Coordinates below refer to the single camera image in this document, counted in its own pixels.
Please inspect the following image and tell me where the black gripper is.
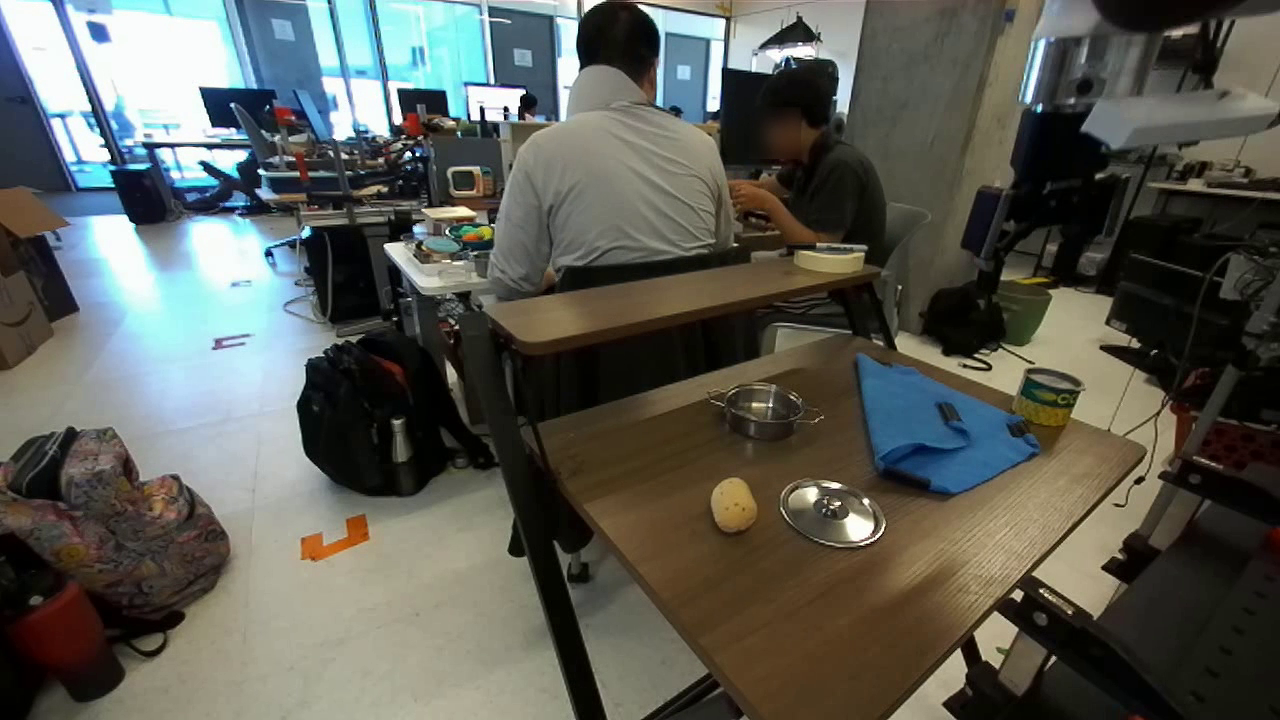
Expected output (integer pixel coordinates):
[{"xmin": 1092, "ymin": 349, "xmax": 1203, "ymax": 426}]
[{"xmin": 1004, "ymin": 100, "xmax": 1111, "ymax": 222}]

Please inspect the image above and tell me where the blue cloth towel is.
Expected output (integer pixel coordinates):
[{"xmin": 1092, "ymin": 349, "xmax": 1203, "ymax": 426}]
[{"xmin": 852, "ymin": 349, "xmax": 1040, "ymax": 500}]

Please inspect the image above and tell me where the green basket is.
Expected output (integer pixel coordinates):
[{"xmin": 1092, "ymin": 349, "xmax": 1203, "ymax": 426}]
[{"xmin": 993, "ymin": 272, "xmax": 1055, "ymax": 349}]

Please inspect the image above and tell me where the black equipment cart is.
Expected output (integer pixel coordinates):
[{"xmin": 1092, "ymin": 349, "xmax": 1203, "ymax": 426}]
[{"xmin": 1111, "ymin": 212, "xmax": 1280, "ymax": 391}]

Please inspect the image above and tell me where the grey office chair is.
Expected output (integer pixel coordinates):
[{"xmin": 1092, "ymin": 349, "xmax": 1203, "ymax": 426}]
[{"xmin": 875, "ymin": 196, "xmax": 934, "ymax": 331}]

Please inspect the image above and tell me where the black bag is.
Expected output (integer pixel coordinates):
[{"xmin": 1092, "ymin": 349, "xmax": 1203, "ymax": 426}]
[{"xmin": 922, "ymin": 274, "xmax": 1011, "ymax": 358}]

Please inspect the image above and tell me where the person in dark shirt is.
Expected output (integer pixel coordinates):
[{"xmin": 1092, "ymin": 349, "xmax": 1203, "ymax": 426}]
[{"xmin": 726, "ymin": 60, "xmax": 893, "ymax": 257}]

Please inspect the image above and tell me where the tin can yellow green label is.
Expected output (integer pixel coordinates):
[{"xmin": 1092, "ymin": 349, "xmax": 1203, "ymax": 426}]
[{"xmin": 1011, "ymin": 362, "xmax": 1090, "ymax": 456}]

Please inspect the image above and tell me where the black pendant lamp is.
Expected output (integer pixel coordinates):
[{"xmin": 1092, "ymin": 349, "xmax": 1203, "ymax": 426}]
[{"xmin": 756, "ymin": 11, "xmax": 829, "ymax": 63}]

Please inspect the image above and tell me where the small steel pot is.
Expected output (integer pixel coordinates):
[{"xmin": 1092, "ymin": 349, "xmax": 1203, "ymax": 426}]
[{"xmin": 708, "ymin": 380, "xmax": 829, "ymax": 445}]

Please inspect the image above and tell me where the steel pot lid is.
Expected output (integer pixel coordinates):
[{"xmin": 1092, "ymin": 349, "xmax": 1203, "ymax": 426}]
[{"xmin": 778, "ymin": 477, "xmax": 893, "ymax": 550}]

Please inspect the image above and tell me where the person in grey shirt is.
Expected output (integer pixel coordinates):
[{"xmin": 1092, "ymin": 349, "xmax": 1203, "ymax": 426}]
[{"xmin": 483, "ymin": 0, "xmax": 741, "ymax": 300}]

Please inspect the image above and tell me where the yellow potato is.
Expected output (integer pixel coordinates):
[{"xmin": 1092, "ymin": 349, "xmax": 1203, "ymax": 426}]
[{"xmin": 708, "ymin": 473, "xmax": 763, "ymax": 539}]

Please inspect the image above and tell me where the wooden desk with black panel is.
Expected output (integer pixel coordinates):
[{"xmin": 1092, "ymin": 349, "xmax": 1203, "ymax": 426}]
[{"xmin": 456, "ymin": 251, "xmax": 902, "ymax": 433}]

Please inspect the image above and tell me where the lit computer monitor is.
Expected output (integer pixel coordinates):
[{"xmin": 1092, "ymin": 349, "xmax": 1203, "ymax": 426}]
[{"xmin": 462, "ymin": 81, "xmax": 528, "ymax": 127}]

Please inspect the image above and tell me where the black computer monitor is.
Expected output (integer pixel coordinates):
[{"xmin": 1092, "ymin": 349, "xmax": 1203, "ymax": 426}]
[
  {"xmin": 397, "ymin": 83, "xmax": 453, "ymax": 121},
  {"xmin": 195, "ymin": 83, "xmax": 279, "ymax": 131}
]

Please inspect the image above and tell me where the white table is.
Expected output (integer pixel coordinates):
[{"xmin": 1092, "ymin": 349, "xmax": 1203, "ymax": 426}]
[{"xmin": 379, "ymin": 236, "xmax": 489, "ymax": 305}]

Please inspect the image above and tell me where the cluttered black workbench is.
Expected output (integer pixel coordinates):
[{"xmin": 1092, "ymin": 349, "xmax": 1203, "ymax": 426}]
[{"xmin": 251, "ymin": 123, "xmax": 431, "ymax": 322}]

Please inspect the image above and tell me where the black backpack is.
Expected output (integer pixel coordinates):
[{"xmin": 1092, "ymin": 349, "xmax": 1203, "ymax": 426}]
[{"xmin": 292, "ymin": 326, "xmax": 465, "ymax": 500}]

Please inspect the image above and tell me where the orange floor tape marker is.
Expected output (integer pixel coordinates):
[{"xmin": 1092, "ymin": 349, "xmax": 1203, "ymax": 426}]
[{"xmin": 296, "ymin": 510, "xmax": 375, "ymax": 565}]

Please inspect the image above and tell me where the black trash bin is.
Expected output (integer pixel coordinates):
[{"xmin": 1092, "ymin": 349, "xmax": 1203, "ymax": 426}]
[{"xmin": 111, "ymin": 161, "xmax": 178, "ymax": 226}]

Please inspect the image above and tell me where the floral patterned bag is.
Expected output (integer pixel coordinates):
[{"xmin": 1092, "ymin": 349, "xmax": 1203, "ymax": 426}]
[{"xmin": 0, "ymin": 425, "xmax": 237, "ymax": 631}]

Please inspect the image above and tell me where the brown cardboard box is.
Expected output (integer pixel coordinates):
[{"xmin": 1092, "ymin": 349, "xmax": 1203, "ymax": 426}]
[{"xmin": 0, "ymin": 188, "xmax": 79, "ymax": 371}]

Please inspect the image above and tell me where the black metal table frame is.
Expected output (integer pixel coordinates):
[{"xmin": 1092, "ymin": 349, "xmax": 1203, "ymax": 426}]
[{"xmin": 513, "ymin": 425, "xmax": 753, "ymax": 720}]

